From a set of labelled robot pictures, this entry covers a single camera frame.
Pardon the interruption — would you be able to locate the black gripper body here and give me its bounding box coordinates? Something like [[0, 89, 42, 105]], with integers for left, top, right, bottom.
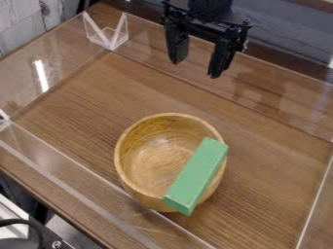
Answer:
[[162, 0, 253, 52]]

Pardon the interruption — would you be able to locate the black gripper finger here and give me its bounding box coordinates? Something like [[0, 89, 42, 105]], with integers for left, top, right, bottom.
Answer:
[[166, 21, 189, 64], [209, 39, 236, 79]]

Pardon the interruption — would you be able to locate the green rectangular block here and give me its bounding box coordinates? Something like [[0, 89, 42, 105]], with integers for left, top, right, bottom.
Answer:
[[163, 137, 229, 216]]

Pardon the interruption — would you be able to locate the brown wooden bowl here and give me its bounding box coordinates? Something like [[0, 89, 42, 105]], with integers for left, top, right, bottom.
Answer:
[[115, 113, 226, 213]]

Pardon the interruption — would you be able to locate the clear acrylic corner bracket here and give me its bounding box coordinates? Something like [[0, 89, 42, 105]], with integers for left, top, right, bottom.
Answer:
[[82, 13, 129, 51]]

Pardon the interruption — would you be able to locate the black cable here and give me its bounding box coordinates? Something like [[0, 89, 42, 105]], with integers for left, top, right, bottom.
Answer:
[[0, 218, 47, 249]]

